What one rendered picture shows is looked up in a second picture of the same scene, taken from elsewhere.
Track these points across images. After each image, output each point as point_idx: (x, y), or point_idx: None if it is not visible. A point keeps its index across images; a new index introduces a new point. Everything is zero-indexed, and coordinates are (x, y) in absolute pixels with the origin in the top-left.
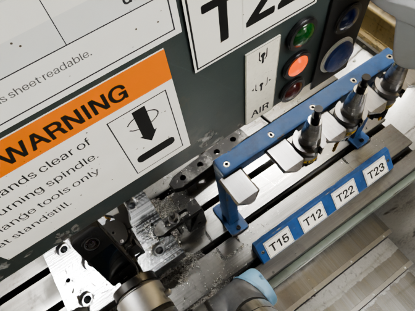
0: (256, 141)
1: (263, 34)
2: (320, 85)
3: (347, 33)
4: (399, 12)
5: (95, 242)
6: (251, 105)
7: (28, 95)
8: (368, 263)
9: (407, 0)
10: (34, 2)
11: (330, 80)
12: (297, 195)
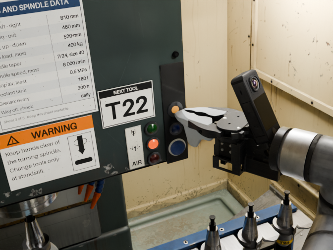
0: (173, 244)
1: (132, 122)
2: (262, 245)
3: (180, 136)
4: (181, 120)
5: None
6: (131, 157)
7: (48, 115)
8: None
9: (182, 116)
10: (59, 91)
11: (271, 242)
12: None
